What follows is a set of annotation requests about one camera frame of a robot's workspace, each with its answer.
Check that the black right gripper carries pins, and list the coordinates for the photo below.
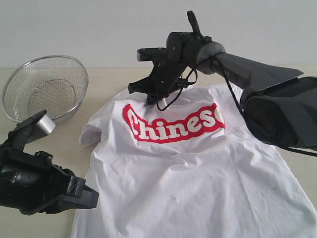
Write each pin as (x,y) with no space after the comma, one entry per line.
(181,52)

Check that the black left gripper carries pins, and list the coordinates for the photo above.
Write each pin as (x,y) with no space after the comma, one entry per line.
(33,184)

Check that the white t-shirt red lettering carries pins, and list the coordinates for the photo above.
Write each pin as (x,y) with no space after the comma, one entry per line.
(191,171)

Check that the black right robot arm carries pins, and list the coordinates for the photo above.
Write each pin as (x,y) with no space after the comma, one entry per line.
(278,104)

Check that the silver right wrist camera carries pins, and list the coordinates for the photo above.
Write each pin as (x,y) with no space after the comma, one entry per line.
(151,54)

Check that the metal wire mesh basket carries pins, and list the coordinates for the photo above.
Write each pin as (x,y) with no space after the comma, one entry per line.
(56,83)

